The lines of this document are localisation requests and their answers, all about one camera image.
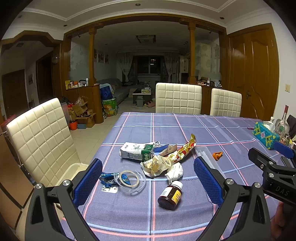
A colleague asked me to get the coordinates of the person's right hand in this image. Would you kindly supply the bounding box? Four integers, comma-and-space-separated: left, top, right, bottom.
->
271, 201, 292, 240

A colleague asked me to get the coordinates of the beaded green tissue box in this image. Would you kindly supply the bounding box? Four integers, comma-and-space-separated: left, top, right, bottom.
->
254, 120, 281, 147

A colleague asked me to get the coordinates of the white green milk carton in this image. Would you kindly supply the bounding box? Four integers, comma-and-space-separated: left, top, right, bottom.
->
119, 142, 155, 162

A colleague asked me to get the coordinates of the wooden sideboard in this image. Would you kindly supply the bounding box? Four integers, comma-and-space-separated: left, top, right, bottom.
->
195, 81, 223, 115

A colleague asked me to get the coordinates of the beige tape ring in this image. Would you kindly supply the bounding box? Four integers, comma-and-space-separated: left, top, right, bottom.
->
119, 170, 140, 187

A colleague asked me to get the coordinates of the colourful printed bag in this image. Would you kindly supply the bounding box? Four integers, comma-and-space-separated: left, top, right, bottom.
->
102, 98, 117, 118

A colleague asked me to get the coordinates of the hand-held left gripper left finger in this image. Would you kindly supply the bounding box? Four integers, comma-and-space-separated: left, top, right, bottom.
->
25, 159, 103, 241

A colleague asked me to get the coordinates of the brown medicine bottle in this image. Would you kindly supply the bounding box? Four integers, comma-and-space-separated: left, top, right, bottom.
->
158, 181, 184, 210

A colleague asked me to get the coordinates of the purple checked tablecloth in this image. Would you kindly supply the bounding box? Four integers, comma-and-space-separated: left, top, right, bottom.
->
59, 112, 296, 241

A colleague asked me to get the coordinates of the white curtain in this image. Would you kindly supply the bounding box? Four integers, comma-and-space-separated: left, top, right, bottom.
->
118, 53, 133, 81
164, 53, 177, 82

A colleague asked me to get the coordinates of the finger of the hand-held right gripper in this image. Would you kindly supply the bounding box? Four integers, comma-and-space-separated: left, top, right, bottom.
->
273, 141, 296, 168
248, 148, 278, 169

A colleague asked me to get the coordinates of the yellow red snack wrapper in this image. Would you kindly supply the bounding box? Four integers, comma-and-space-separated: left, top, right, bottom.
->
170, 134, 197, 163

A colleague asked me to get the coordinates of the blue bag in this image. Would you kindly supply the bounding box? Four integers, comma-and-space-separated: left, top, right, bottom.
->
100, 85, 114, 100

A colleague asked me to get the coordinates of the beige food wrapper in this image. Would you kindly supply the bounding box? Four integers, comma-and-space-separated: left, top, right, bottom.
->
141, 155, 177, 178

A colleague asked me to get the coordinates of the cream quilted chair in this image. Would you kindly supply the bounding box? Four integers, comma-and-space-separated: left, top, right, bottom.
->
155, 82, 202, 115
6, 98, 89, 188
210, 88, 242, 117

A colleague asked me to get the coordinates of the wooden door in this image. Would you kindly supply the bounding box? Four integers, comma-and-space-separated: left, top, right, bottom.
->
228, 23, 280, 121

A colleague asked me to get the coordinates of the pile of cardboard boxes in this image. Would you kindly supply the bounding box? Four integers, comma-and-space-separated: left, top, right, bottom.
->
69, 101, 97, 128

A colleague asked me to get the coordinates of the wooden cabinet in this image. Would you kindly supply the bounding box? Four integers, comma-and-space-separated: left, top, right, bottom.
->
62, 84, 104, 124

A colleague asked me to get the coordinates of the grey sofa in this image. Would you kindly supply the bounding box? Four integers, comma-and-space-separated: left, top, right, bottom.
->
97, 78, 139, 105

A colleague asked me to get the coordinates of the dark window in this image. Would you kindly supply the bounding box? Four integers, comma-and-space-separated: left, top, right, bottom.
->
136, 57, 161, 75

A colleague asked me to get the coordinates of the blue wrapper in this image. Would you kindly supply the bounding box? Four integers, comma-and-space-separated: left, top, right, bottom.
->
99, 172, 130, 187

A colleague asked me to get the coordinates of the clear plastic bin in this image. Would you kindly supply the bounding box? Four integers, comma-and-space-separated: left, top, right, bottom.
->
62, 162, 89, 183

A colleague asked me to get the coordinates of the rectangular ceiling lamp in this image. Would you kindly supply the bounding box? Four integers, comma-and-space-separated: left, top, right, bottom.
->
136, 35, 156, 43

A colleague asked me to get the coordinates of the white tissue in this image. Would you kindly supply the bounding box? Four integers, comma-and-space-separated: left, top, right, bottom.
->
165, 162, 184, 185

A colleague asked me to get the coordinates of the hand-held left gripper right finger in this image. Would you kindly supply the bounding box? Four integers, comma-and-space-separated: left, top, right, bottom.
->
193, 156, 271, 241

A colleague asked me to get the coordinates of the coffee table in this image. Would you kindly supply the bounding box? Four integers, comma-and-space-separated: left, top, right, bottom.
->
132, 87, 154, 103

